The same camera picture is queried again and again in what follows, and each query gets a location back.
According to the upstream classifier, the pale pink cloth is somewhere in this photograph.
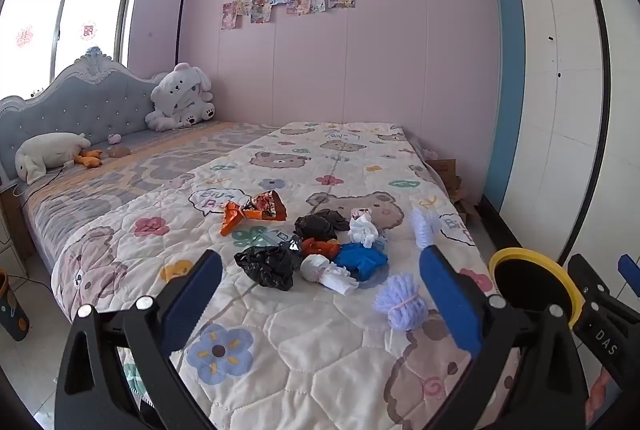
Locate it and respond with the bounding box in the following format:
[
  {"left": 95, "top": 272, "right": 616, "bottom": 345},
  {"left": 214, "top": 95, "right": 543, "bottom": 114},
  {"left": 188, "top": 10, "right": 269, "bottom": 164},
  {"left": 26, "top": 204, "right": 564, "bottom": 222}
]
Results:
[{"left": 348, "top": 207, "right": 381, "bottom": 249}]

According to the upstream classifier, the orange snack wrapper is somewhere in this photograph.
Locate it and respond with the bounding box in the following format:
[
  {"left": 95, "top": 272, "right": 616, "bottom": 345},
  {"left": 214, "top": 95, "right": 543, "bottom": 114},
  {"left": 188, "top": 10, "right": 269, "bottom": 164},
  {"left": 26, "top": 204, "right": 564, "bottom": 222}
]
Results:
[{"left": 221, "top": 190, "right": 288, "bottom": 237}]

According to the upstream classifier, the orange plush toy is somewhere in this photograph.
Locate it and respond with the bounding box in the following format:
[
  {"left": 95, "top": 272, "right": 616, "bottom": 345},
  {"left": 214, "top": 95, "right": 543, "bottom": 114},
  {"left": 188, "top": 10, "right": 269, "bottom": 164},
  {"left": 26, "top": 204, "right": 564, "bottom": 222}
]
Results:
[{"left": 74, "top": 149, "right": 104, "bottom": 169}]

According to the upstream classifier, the dark grey spotted container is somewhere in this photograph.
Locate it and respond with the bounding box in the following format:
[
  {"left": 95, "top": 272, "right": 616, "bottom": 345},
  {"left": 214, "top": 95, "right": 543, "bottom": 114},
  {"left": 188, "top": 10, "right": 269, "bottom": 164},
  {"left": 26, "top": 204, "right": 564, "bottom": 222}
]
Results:
[{"left": 0, "top": 272, "right": 30, "bottom": 342}]

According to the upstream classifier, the large black plastic bag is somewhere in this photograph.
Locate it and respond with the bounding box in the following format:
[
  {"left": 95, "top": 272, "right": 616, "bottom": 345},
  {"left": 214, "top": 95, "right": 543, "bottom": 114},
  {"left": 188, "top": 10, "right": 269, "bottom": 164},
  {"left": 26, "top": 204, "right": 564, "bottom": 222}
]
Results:
[{"left": 234, "top": 237, "right": 303, "bottom": 291}]

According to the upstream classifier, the brown nightstand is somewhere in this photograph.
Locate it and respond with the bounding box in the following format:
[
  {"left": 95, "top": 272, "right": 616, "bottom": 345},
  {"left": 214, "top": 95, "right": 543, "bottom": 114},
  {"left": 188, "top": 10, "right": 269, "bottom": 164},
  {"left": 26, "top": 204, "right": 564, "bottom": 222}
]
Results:
[{"left": 0, "top": 182, "right": 36, "bottom": 275}]

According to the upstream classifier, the small red-orange wrapper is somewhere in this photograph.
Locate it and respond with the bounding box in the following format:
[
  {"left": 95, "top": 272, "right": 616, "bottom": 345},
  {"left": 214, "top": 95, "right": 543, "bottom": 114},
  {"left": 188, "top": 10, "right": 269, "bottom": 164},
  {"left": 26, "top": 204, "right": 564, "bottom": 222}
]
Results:
[{"left": 300, "top": 237, "right": 341, "bottom": 259}]

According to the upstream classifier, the purple yarn pompom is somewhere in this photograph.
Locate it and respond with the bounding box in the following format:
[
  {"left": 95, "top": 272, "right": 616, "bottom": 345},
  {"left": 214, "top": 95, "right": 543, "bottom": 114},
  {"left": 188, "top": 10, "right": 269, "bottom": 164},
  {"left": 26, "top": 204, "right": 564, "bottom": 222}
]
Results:
[{"left": 373, "top": 273, "right": 427, "bottom": 332}]

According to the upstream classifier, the person's right hand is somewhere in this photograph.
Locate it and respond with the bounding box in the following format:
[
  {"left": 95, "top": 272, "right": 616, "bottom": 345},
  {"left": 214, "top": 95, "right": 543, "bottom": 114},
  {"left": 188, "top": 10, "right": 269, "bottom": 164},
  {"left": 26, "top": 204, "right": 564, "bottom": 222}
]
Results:
[{"left": 586, "top": 367, "right": 615, "bottom": 428}]

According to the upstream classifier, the white plush goose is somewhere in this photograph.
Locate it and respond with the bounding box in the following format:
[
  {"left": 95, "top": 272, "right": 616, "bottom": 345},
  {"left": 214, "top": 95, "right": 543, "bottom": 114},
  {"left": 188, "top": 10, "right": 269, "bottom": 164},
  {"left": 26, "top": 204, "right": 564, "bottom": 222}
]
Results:
[{"left": 15, "top": 132, "right": 92, "bottom": 185}]

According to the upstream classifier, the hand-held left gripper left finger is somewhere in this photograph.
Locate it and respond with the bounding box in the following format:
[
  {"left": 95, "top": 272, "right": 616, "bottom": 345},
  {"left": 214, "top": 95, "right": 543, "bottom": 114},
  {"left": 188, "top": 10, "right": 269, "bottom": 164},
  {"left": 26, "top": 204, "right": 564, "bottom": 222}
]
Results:
[{"left": 54, "top": 250, "right": 224, "bottom": 430}]

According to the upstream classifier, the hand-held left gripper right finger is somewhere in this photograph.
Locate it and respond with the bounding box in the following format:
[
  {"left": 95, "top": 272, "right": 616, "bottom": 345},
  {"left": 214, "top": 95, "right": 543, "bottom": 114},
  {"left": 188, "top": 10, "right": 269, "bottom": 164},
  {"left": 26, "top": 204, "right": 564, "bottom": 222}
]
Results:
[{"left": 419, "top": 246, "right": 590, "bottom": 430}]

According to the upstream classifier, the knotted black plastic bag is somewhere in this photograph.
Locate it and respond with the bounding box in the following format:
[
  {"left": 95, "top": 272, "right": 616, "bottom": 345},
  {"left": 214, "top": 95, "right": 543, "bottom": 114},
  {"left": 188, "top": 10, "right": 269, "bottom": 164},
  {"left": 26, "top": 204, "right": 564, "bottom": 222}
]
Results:
[{"left": 293, "top": 209, "right": 351, "bottom": 241}]

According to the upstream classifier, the yellow round bin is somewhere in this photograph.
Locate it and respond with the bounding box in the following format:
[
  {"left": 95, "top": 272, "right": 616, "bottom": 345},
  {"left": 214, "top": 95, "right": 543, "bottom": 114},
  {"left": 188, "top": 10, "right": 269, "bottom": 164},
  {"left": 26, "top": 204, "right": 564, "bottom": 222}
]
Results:
[{"left": 488, "top": 248, "right": 586, "bottom": 330}]

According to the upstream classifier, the grey orange patterned bed sheet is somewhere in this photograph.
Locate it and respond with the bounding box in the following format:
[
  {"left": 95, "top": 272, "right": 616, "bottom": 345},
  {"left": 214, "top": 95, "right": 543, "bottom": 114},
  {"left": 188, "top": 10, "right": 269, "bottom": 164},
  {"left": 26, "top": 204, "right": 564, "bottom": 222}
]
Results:
[{"left": 20, "top": 121, "right": 281, "bottom": 271}]

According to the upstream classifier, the closed cardboard box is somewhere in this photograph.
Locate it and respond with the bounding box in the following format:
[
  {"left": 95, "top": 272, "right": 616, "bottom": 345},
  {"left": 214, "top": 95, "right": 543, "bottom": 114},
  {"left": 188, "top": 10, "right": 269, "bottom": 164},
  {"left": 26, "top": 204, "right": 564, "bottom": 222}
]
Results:
[{"left": 430, "top": 157, "right": 463, "bottom": 201}]

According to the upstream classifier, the bed with grey tufted headboard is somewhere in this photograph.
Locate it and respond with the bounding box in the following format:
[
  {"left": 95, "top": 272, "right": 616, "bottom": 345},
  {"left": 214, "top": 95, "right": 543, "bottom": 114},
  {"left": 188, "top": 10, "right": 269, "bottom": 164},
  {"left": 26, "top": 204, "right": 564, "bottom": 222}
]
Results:
[{"left": 0, "top": 47, "right": 521, "bottom": 430}]

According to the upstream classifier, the grey plastic wrapper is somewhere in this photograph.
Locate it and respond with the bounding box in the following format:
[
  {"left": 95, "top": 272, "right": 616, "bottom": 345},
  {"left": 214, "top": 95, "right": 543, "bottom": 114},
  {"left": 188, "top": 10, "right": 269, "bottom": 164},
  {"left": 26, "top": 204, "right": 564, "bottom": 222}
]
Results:
[{"left": 260, "top": 230, "right": 299, "bottom": 245}]

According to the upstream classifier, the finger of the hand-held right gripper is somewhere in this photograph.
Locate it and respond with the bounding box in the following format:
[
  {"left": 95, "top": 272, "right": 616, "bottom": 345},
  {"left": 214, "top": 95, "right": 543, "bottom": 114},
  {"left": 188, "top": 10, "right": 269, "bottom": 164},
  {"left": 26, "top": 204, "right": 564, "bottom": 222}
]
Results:
[
  {"left": 567, "top": 254, "right": 614, "bottom": 318},
  {"left": 618, "top": 254, "right": 640, "bottom": 297}
]

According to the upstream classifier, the blue glove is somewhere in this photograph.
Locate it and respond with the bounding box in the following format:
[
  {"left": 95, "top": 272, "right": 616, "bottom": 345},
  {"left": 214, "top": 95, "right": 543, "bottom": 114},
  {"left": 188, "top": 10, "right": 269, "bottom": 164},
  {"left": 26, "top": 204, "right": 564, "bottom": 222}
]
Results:
[{"left": 334, "top": 242, "right": 389, "bottom": 281}]

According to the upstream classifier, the white plush dog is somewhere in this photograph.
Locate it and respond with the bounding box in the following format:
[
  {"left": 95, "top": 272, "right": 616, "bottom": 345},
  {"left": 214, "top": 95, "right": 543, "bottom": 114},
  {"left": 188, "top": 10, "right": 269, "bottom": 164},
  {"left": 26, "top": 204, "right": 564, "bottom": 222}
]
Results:
[{"left": 145, "top": 62, "right": 217, "bottom": 133}]

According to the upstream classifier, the white and blue wardrobe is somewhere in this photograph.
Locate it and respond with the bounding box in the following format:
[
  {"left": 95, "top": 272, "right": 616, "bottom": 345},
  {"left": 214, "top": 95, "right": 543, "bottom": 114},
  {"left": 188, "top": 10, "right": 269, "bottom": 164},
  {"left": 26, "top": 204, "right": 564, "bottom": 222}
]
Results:
[{"left": 490, "top": 0, "right": 640, "bottom": 291}]

